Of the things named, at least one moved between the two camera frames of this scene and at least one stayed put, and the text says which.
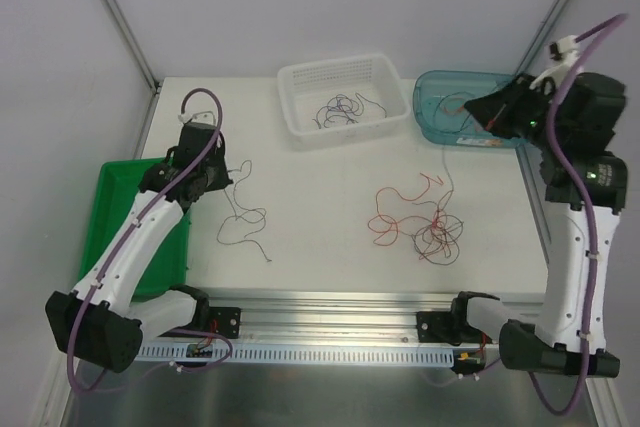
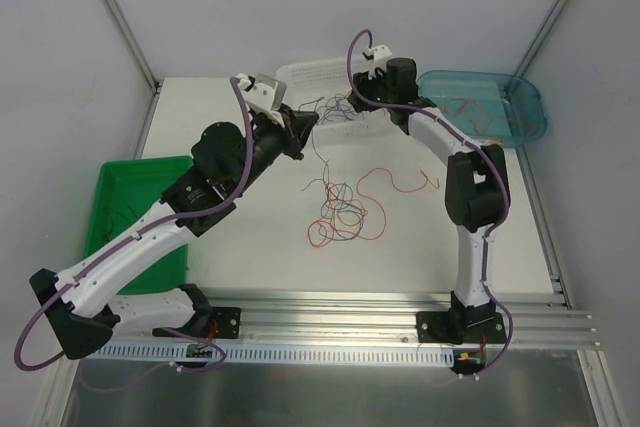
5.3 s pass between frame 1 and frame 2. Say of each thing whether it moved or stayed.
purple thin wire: moved
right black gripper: moved
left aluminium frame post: stayed
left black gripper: moved
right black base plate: stayed
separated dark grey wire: moved
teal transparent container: stayed
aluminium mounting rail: stayed
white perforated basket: stayed
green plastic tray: stayed
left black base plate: stayed
